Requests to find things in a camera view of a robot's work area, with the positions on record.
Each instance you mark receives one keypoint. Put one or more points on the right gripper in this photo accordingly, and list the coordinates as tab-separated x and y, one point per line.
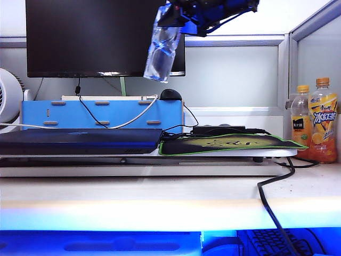
202	16

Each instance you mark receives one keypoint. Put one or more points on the clear mineral water bottle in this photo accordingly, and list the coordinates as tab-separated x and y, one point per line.
161	53

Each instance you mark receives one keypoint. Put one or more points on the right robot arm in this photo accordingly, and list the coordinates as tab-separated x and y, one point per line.
239	5

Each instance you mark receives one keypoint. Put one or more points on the dark closed laptop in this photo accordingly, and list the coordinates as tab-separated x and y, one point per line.
80	140

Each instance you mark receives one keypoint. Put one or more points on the white laptop stand board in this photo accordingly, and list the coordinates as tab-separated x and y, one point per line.
133	170

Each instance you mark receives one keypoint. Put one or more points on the small orange juice bottle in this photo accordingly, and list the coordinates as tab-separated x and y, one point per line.
299	125

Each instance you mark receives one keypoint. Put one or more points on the large iced tea bottle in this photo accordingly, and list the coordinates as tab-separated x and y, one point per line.
323	125

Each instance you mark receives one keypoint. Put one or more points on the black computer mouse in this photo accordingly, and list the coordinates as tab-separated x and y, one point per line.
170	95

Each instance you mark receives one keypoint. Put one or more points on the black computer monitor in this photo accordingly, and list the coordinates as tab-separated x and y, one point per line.
88	37

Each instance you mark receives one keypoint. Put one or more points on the black power adapter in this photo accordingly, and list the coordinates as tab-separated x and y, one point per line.
213	130

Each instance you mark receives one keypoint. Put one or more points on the black green-edged mouse pad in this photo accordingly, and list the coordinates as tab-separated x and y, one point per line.
186	146

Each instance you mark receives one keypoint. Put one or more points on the blue wooden monitor riser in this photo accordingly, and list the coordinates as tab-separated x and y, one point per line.
66	114

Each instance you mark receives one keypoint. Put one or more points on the white desk fan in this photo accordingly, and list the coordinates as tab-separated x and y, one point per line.
10	101

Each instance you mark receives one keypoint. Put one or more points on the black keyboard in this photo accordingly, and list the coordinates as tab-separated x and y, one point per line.
269	242

